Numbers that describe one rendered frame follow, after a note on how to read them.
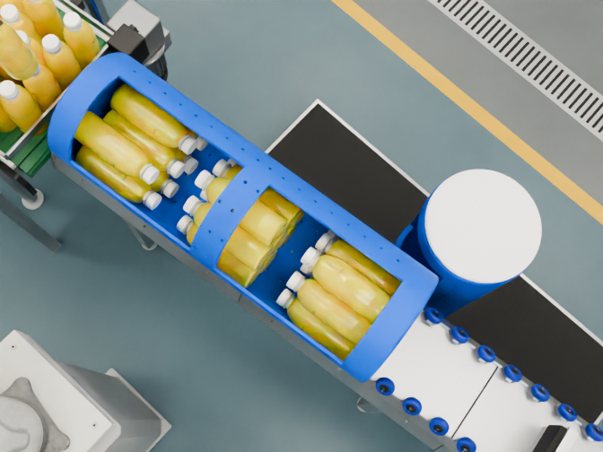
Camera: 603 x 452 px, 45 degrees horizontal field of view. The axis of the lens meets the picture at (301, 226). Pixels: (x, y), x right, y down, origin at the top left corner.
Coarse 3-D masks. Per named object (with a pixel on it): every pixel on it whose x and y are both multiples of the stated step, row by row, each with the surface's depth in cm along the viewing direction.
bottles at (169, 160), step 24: (120, 120) 168; (144, 144) 166; (96, 168) 167; (168, 168) 167; (192, 168) 175; (120, 192) 167; (144, 192) 167; (168, 192) 173; (192, 240) 164; (240, 264) 162; (264, 264) 168; (288, 312) 162; (312, 336) 161; (336, 336) 159
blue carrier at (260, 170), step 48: (96, 96) 155; (144, 96) 157; (48, 144) 163; (240, 144) 158; (192, 192) 179; (240, 192) 151; (288, 192) 153; (288, 240) 177; (384, 240) 157; (240, 288) 158; (288, 288) 173; (432, 288) 151; (384, 336) 146
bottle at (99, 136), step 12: (84, 120) 162; (96, 120) 163; (84, 132) 162; (96, 132) 162; (108, 132) 162; (84, 144) 164; (96, 144) 162; (108, 144) 161; (120, 144) 161; (132, 144) 162; (108, 156) 162; (120, 156) 161; (132, 156) 161; (144, 156) 163; (120, 168) 162; (132, 168) 161; (144, 168) 162
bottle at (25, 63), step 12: (0, 36) 143; (12, 36) 145; (0, 48) 144; (12, 48) 146; (24, 48) 152; (0, 60) 148; (12, 60) 150; (24, 60) 153; (36, 60) 159; (12, 72) 155; (24, 72) 157
